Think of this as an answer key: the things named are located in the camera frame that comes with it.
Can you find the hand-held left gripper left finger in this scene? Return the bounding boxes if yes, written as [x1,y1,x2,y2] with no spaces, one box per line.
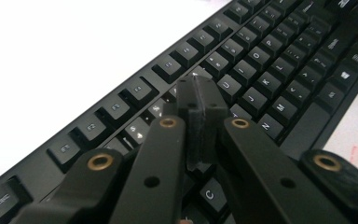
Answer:
[176,75,204,172]

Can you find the black computer keyboard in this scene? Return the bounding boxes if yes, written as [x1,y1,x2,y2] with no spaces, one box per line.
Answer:
[0,0,358,224]

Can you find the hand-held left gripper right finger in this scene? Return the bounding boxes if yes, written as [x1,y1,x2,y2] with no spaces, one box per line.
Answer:
[195,75,230,165]

